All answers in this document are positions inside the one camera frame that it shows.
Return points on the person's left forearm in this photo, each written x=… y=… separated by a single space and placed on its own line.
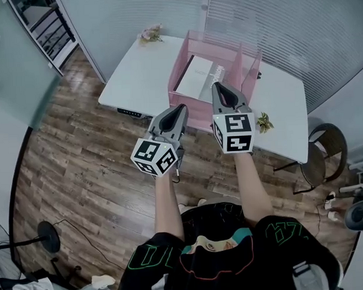
x=167 y=208

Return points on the person's right forearm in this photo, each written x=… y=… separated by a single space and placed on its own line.
x=252 y=189

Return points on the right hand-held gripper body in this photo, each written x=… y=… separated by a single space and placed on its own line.
x=236 y=133

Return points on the round brown chair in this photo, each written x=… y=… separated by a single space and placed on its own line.
x=316 y=165

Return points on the small green yellow plant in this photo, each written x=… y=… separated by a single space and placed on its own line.
x=264 y=123

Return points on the black desk control panel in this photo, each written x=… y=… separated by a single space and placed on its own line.
x=129 y=112

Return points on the black standing fan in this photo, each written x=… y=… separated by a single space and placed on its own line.
x=49 y=236

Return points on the small black object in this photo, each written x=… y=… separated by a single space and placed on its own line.
x=259 y=75

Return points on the black metal railing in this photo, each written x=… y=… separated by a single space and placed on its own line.
x=54 y=29

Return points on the person's black printed shirt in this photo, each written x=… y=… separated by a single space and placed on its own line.
x=222 y=259

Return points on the white metal rack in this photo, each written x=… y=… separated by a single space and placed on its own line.
x=361 y=175

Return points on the white and grey notebook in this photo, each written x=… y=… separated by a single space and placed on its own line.
x=196 y=76

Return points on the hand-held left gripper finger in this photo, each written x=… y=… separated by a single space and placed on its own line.
x=158 y=120
x=184 y=118

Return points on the pink mesh desk organizer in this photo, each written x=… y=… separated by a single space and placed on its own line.
x=186 y=108

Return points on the white power strip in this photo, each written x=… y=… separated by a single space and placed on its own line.
x=330 y=205

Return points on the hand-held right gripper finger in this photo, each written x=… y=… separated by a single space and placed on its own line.
x=216 y=97
x=241 y=97

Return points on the white crumpled cloth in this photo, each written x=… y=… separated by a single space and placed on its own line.
x=102 y=281

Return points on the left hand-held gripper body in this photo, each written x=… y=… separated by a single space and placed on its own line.
x=153 y=156

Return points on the pink flower bouquet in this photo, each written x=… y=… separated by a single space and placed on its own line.
x=150 y=34

